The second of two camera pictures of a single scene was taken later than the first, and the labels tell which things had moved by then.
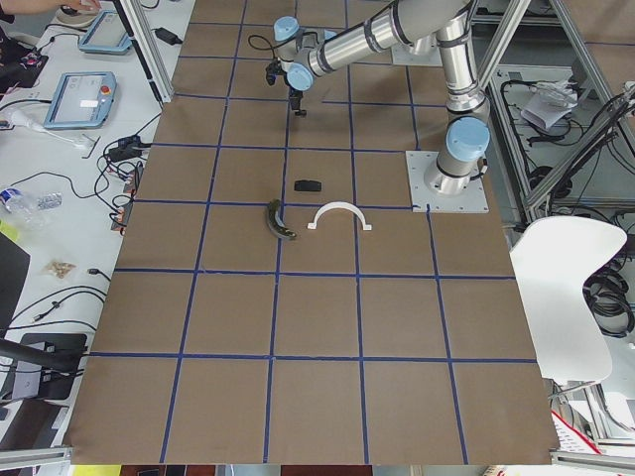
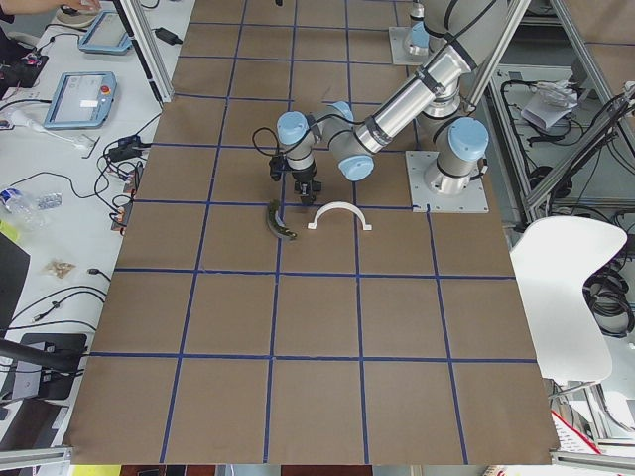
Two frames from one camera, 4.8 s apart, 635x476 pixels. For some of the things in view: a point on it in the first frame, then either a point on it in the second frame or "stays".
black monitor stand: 59,354 stays
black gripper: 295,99 to 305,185
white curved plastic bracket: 336,205 stays
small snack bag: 60,269 stays
